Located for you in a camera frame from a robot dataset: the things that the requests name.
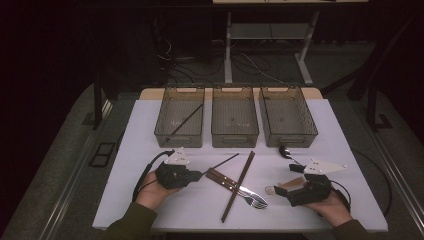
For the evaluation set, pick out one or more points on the white metal desk frame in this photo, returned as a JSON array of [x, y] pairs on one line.
[[228, 50]]

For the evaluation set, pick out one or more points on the white table board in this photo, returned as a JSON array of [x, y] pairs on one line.
[[140, 133]]

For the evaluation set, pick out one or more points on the person's left hand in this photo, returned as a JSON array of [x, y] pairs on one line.
[[151, 195]]

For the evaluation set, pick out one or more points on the metal floor rail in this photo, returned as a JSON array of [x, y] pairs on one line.
[[71, 186], [400, 186]]

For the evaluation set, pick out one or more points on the metal spoon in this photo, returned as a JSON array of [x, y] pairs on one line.
[[284, 151]]

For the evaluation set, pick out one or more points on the black metal stand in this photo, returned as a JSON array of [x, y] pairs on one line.
[[97, 106], [371, 110]]

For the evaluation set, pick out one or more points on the person's right hand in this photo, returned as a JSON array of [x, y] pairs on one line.
[[333, 211]]

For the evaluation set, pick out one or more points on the transparent grey plastic bin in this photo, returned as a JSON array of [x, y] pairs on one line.
[[286, 116], [235, 116], [180, 100]]

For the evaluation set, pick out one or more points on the brown chopstick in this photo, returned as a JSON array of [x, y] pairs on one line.
[[230, 208], [248, 163]]

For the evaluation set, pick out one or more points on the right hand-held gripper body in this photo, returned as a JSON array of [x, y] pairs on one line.
[[310, 193]]

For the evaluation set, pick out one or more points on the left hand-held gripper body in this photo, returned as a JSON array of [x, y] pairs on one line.
[[173, 176]]

